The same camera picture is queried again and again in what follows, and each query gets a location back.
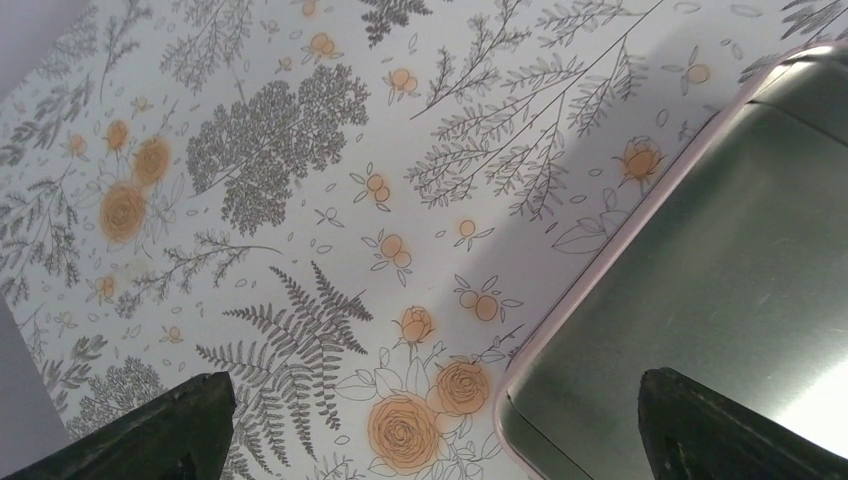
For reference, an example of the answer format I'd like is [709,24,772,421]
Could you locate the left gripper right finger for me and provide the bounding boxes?
[638,368,847,479]

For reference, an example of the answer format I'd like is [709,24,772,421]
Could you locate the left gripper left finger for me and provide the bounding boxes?
[7,371,236,479]

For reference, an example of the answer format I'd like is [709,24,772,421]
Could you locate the metal tin of chess pieces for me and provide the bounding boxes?
[494,41,847,479]

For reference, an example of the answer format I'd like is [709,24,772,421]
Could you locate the floral patterned table mat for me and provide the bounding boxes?
[1,1,847,479]

